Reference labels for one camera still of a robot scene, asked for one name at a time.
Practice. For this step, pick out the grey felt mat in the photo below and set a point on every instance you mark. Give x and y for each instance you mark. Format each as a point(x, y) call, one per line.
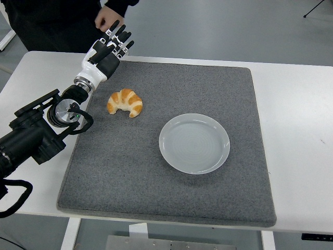
point(145, 177)

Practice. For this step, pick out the black tripod leg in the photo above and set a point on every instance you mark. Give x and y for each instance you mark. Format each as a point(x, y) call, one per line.
point(313, 9)

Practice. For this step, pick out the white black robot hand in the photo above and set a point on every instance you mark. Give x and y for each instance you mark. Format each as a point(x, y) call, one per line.
point(91, 73)

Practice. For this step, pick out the grey metal plate with screws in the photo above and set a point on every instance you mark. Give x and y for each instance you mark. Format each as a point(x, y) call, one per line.
point(166, 244)

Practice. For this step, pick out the golden croissant bread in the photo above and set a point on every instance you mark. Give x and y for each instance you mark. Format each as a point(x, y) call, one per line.
point(128, 100)

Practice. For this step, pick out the person's hand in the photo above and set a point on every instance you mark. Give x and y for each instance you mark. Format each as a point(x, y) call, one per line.
point(105, 18)

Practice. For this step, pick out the black table control panel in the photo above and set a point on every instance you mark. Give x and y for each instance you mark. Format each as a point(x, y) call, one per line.
point(317, 237)

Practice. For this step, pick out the white table leg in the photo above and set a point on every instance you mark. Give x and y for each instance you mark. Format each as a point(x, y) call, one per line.
point(268, 240)
point(69, 234)

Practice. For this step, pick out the white desk frame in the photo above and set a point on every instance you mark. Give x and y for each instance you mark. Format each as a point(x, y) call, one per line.
point(7, 36)

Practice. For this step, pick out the light grey round plate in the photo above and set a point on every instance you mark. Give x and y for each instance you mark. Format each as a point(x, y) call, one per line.
point(193, 143)

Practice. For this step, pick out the person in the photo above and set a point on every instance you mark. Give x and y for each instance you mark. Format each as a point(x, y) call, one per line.
point(57, 23)

